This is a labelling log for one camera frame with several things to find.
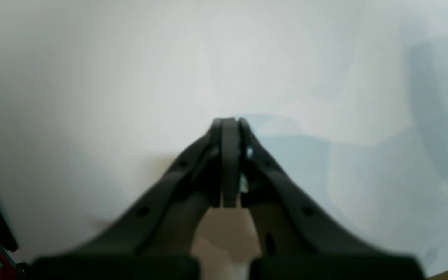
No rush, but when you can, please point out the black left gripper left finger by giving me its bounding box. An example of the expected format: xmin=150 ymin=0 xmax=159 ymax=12
xmin=30 ymin=119 xmax=222 ymax=280

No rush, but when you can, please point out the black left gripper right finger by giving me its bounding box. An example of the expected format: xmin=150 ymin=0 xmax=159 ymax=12
xmin=223 ymin=118 xmax=424 ymax=280

